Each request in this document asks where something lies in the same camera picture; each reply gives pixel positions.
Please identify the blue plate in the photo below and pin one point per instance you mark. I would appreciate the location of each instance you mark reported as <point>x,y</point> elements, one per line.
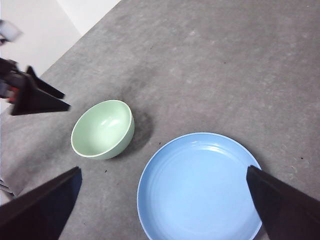
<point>195,190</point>

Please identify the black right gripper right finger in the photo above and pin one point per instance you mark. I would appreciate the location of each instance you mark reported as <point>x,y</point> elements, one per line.
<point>287,212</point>

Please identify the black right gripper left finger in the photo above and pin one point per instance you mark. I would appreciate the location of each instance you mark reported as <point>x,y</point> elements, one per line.
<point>40,215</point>

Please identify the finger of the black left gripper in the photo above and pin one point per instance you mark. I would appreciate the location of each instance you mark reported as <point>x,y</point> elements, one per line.
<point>35,102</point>
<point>47,86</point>

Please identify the green bowl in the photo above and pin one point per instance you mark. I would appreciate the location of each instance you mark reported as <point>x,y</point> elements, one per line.
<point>100,130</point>

